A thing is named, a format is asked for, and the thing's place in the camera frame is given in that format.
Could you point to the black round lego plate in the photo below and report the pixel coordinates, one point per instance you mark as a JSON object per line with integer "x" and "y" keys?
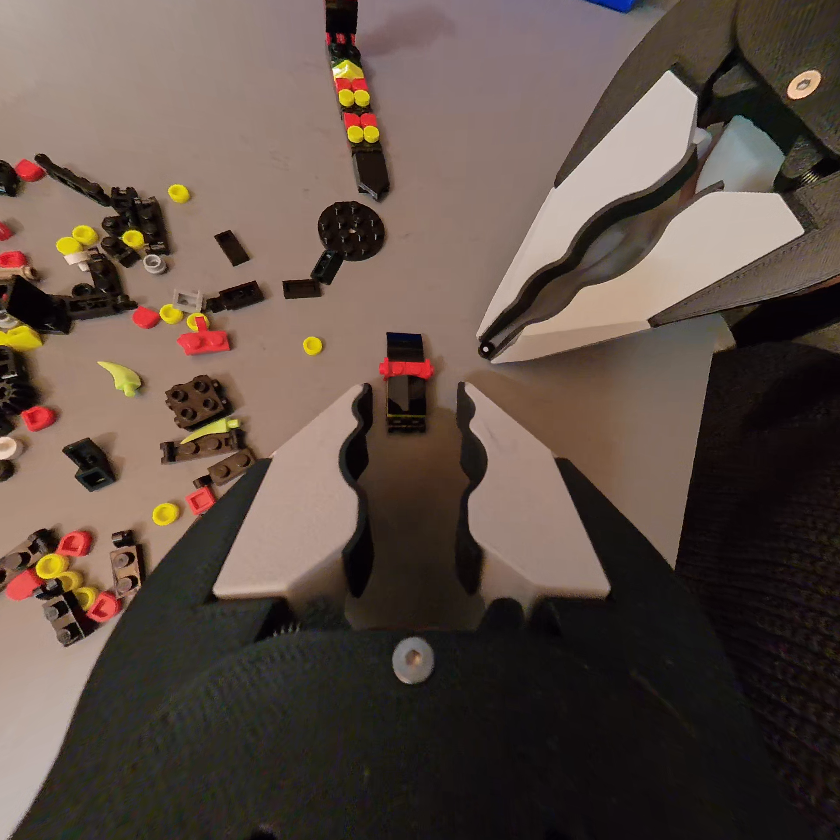
{"x": 351, "y": 229}

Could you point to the small black red lego assembly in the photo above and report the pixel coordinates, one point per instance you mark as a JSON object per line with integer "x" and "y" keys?
{"x": 405, "y": 394}

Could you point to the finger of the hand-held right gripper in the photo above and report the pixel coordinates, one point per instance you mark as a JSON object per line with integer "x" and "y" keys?
{"x": 610, "y": 177}
{"x": 689, "y": 262}

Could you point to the pile of loose lego pieces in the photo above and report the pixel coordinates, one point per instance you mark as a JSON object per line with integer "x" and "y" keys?
{"x": 197, "y": 397}

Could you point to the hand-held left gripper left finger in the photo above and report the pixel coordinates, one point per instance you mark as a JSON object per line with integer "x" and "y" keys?
{"x": 295, "y": 525}

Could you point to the long lego snake model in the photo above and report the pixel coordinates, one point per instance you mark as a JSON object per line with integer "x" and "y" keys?
{"x": 358, "y": 98}

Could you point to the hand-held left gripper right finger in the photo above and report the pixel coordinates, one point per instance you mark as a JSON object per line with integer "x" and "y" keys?
{"x": 531, "y": 525}

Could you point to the blue plastic bin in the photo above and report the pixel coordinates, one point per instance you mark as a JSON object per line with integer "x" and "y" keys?
{"x": 610, "y": 4}

